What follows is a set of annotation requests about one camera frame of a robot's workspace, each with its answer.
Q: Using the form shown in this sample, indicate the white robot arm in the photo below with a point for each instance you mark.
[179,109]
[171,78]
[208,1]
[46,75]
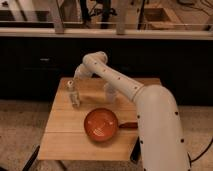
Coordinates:
[159,125]

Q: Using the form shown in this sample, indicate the translucent plastic cup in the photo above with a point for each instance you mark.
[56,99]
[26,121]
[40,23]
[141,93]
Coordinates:
[110,93]

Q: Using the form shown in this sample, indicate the orange bowl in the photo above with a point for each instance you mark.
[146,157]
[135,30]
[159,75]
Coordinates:
[100,124]

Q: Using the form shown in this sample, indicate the wooden table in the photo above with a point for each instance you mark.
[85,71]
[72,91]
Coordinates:
[65,138]

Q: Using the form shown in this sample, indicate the black rectangular bar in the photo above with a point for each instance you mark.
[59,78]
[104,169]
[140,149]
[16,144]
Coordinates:
[135,154]

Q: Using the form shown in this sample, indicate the cardboard box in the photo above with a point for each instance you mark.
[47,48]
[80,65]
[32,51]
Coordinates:
[161,19]

